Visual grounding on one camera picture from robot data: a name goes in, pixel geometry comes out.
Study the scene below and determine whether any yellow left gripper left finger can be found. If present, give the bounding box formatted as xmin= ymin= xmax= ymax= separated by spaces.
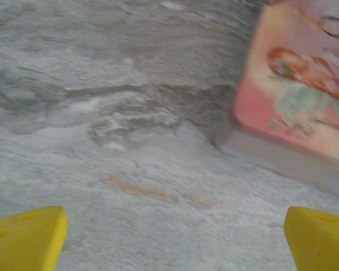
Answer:
xmin=0 ymin=206 xmax=69 ymax=271

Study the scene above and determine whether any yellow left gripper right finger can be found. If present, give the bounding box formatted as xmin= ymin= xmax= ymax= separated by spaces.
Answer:
xmin=283 ymin=206 xmax=339 ymax=271

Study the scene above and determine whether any pink illustrated book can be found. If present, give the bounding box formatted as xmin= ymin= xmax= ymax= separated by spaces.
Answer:
xmin=229 ymin=0 xmax=339 ymax=198

